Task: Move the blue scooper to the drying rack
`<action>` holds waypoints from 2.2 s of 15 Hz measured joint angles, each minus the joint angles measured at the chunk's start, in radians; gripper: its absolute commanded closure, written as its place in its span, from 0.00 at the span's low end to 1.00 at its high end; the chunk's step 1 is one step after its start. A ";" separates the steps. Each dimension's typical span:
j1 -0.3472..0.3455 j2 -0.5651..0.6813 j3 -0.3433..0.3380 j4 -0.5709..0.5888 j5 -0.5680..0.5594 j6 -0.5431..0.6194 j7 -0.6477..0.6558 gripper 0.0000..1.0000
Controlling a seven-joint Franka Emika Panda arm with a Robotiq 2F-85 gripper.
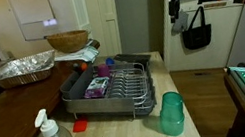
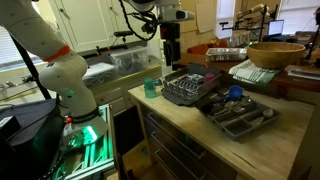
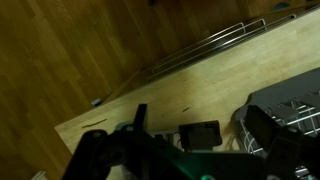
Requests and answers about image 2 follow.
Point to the blue scooper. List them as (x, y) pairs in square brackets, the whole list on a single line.
[(233, 92)]

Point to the white cabinet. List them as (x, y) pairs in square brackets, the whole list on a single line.
[(96, 23)]

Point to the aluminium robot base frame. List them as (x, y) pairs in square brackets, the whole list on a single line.
[(96, 156)]

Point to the gray dish drying rack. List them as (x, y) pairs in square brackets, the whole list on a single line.
[(190, 88)]

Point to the orange cushion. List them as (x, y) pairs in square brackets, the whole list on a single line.
[(203, 48)]

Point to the black microphone stand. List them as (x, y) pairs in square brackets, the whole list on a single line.
[(260, 23)]

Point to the black tripod pole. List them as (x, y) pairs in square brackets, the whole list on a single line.
[(31, 68)]

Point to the black camera on clamp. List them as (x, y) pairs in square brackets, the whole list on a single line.
[(123, 33)]

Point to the green striped dish towel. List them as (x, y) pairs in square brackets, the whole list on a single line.
[(253, 74)]

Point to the gray cutlery tray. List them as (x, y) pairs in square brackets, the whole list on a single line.
[(240, 118)]

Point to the teal plastic cup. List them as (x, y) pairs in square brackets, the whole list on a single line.
[(150, 88)]

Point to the open laptop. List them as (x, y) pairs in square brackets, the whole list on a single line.
[(276, 27)]

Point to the aluminium foil pan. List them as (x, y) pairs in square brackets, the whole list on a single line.
[(226, 54)]

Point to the black fabric cover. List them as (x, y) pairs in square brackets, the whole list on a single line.
[(30, 133)]

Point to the clear plastic storage bin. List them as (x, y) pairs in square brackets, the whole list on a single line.
[(130, 59)]

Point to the flat gray tray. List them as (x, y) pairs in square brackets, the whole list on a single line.
[(304, 74)]

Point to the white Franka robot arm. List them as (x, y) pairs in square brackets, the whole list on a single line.
[(66, 73)]

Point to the wooden bowl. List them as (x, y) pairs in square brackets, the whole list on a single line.
[(275, 55)]

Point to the silver spoon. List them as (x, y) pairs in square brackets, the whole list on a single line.
[(267, 113)]

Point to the white plastic storage bin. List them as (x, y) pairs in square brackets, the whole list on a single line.
[(99, 74)]

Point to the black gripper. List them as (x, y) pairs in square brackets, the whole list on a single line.
[(170, 31)]

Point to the pink cup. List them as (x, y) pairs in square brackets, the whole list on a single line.
[(208, 77)]

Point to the gray island drawer unit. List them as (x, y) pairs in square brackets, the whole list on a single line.
[(180, 150)]

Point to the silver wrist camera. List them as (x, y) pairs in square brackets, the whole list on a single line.
[(181, 14)]

